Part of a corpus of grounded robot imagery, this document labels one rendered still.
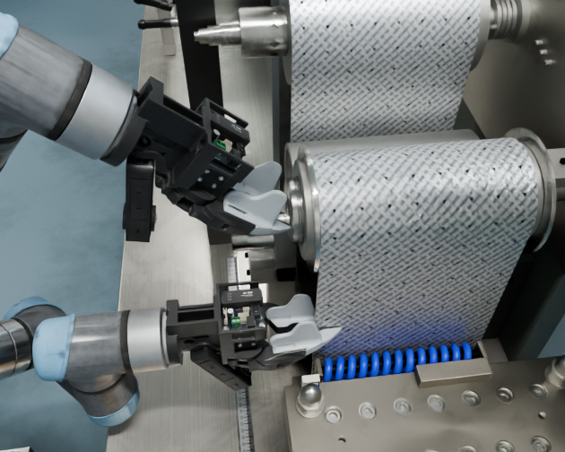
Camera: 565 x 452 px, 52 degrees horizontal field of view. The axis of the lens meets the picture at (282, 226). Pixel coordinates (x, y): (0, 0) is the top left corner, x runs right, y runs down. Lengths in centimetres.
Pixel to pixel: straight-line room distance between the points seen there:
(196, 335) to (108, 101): 32
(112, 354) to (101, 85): 33
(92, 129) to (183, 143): 8
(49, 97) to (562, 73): 58
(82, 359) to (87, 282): 158
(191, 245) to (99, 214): 144
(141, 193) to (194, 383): 44
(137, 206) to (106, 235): 185
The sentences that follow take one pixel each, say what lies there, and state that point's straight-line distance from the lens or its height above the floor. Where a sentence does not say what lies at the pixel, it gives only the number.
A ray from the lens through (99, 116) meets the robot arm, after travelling 51.
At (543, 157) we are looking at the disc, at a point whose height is 132.
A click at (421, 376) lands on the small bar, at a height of 105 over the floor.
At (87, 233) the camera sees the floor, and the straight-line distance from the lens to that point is 245.
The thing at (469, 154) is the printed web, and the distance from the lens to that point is 66.
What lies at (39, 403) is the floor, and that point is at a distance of 206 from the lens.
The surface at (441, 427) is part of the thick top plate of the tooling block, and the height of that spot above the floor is 103.
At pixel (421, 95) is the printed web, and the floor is 127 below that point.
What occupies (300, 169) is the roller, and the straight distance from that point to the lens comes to 62.
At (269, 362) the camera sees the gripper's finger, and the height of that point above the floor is 110.
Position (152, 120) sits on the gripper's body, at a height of 141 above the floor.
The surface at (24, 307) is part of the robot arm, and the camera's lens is 89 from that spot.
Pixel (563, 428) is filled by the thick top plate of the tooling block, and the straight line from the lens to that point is 83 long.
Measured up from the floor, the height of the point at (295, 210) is 128.
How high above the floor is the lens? 172
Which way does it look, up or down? 47 degrees down
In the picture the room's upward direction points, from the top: straight up
